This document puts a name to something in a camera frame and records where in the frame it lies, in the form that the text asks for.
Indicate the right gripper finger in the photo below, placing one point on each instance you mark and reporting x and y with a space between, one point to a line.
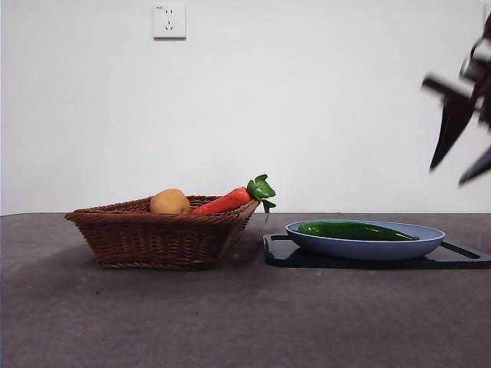
479 166
452 122

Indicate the blue round plate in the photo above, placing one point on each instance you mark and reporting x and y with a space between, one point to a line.
364 249

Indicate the green pepper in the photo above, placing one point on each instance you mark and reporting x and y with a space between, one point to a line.
353 231

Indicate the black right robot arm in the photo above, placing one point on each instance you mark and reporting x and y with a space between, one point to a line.
484 57

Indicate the black glass board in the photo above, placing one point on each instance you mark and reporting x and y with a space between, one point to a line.
280 257

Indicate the orange carrot with green leaves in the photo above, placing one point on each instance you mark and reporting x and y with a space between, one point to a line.
226 202

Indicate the yellow-brown potato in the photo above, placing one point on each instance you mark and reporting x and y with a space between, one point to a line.
169 202

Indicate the brown wicker basket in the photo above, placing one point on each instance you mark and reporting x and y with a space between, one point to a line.
153 241

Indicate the white wall socket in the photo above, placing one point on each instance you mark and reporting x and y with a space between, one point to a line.
170 22

